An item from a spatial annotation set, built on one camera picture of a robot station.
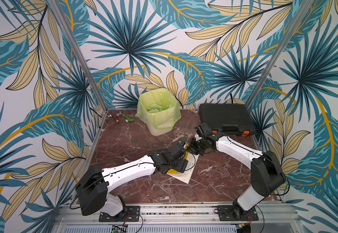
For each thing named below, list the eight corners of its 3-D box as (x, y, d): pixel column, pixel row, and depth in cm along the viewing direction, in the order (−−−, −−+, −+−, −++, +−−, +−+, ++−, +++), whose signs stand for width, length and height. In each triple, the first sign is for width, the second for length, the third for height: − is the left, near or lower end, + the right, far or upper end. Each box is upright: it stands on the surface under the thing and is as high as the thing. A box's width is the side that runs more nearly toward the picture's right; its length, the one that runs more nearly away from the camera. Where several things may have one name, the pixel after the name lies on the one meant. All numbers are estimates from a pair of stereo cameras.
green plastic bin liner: (141, 139, 103) (135, 115, 83) (145, 114, 118) (140, 88, 98) (178, 139, 104) (180, 115, 84) (177, 114, 119) (179, 89, 98)
